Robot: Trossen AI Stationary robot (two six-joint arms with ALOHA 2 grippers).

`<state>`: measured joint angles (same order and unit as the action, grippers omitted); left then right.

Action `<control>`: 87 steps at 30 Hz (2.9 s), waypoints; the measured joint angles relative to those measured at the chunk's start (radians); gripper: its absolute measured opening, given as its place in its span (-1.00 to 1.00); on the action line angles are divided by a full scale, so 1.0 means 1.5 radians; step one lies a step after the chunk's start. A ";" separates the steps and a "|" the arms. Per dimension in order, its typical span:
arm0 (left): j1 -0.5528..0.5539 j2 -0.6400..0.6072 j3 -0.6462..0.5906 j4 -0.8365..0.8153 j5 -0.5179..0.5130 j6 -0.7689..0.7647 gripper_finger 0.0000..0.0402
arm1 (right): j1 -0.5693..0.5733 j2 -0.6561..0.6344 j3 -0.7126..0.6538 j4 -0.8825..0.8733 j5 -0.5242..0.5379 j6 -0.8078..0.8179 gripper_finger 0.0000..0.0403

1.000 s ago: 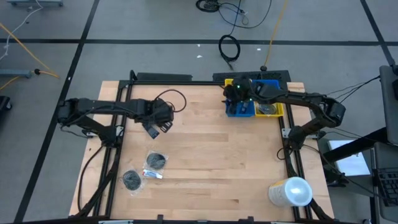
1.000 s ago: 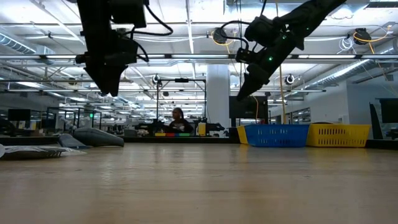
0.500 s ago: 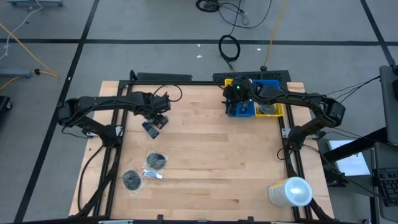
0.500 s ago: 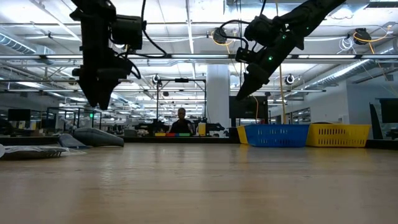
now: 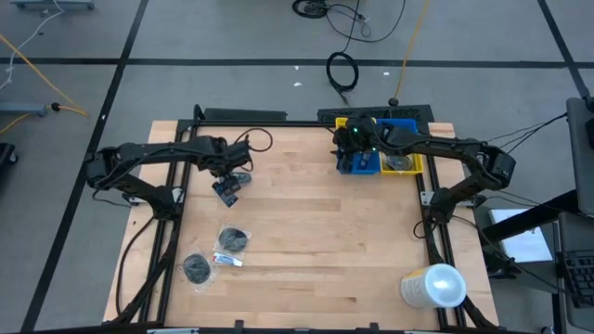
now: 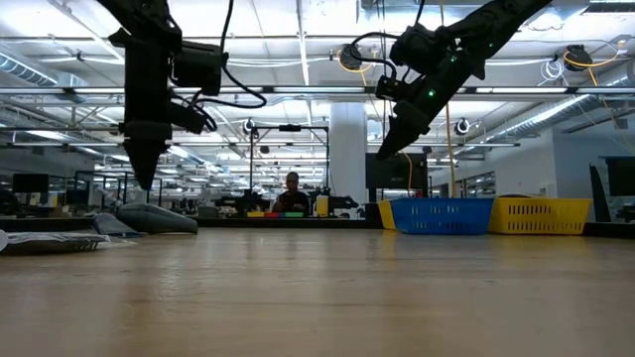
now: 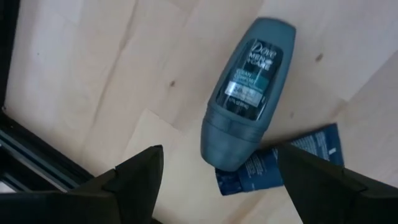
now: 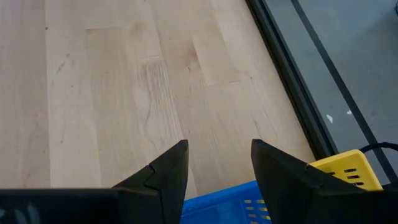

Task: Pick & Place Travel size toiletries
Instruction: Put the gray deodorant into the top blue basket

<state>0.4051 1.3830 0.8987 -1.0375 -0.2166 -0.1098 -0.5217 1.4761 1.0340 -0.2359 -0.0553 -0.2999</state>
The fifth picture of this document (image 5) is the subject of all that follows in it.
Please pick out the white plastic canister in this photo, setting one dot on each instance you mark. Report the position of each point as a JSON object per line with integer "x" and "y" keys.
{"x": 436, "y": 285}

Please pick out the black keyboard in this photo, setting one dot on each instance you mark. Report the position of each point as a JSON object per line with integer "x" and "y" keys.
{"x": 580, "y": 278}

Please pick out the white sheet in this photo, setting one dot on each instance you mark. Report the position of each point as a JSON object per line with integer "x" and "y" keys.
{"x": 524, "y": 241}

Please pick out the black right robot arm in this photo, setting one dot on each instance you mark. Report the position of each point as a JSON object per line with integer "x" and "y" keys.
{"x": 445, "y": 146}

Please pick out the black rectangular block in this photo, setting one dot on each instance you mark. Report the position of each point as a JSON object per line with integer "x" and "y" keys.
{"x": 246, "y": 114}

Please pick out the dark blue sachet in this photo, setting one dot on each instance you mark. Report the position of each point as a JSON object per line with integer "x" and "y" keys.
{"x": 226, "y": 197}

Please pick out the black caster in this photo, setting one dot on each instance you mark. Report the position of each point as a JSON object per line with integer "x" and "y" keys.
{"x": 7, "y": 153}

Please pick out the black metal beam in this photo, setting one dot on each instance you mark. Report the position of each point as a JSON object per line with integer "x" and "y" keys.
{"x": 533, "y": 218}

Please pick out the grey desk panel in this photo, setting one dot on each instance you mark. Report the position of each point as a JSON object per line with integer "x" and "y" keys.
{"x": 582, "y": 153}

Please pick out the dark grey electric shaver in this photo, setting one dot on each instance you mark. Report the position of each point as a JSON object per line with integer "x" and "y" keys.
{"x": 244, "y": 177}

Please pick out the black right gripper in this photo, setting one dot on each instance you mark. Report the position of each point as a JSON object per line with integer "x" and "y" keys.
{"x": 357, "y": 137}

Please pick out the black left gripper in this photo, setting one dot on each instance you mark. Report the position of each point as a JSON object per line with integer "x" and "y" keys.
{"x": 234, "y": 158}

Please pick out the grey metal floor bar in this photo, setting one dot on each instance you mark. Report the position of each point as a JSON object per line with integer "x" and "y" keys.
{"x": 23, "y": 109}
{"x": 51, "y": 4}

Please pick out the black table edge clip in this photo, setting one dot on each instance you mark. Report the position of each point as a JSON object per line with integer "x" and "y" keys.
{"x": 374, "y": 327}
{"x": 239, "y": 325}

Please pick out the black perforated plate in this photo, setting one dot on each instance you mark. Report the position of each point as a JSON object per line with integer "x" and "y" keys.
{"x": 399, "y": 111}

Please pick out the black aluminium table frame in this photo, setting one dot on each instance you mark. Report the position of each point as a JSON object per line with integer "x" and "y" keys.
{"x": 287, "y": 124}

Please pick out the black curved frame clamp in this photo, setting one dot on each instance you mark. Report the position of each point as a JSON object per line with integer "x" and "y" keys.
{"x": 197, "y": 111}

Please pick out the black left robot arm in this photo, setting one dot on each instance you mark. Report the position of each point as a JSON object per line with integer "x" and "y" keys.
{"x": 153, "y": 150}

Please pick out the small white toothpaste tube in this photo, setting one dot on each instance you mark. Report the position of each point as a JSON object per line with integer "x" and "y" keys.
{"x": 227, "y": 260}

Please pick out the blue plastic basket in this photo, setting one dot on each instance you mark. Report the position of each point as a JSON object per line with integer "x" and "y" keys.
{"x": 371, "y": 169}
{"x": 408, "y": 123}

